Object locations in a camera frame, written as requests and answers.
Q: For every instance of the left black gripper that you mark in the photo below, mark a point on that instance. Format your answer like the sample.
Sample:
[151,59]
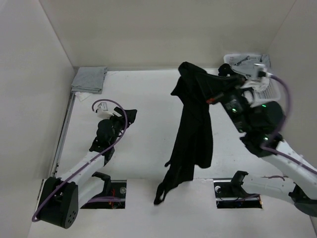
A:
[120,119]

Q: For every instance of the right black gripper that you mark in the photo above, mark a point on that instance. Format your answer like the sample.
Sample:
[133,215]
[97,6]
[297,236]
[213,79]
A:
[212,98]

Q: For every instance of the black tank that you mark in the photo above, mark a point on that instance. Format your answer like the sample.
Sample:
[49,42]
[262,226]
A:
[225,70]
[194,141]

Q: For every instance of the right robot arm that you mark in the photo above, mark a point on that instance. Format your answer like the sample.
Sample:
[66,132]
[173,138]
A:
[298,183]

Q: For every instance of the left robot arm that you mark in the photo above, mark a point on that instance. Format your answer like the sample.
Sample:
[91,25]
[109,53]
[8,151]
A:
[62,197]

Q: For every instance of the grey tank top in basket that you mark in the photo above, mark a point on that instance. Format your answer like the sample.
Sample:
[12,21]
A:
[245,64]

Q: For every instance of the folded white tank top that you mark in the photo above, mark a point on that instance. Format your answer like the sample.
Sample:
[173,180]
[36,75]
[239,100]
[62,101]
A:
[82,95]

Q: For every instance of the folded grey tank top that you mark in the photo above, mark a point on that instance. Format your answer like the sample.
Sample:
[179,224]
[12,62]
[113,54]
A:
[89,80]

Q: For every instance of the white plastic basket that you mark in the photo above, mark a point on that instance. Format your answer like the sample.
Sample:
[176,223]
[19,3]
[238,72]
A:
[272,92]

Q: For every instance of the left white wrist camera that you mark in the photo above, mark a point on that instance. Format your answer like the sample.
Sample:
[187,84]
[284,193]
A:
[102,111]

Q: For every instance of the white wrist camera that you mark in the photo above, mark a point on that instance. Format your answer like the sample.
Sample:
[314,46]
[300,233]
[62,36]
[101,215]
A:
[102,111]
[259,78]

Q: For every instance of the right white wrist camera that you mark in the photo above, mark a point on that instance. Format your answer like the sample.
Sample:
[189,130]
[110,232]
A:
[259,78]

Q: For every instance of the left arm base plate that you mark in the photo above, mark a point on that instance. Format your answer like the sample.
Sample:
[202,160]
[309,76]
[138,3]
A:
[112,196]

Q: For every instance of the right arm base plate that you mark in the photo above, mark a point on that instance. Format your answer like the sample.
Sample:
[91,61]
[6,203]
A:
[227,198]

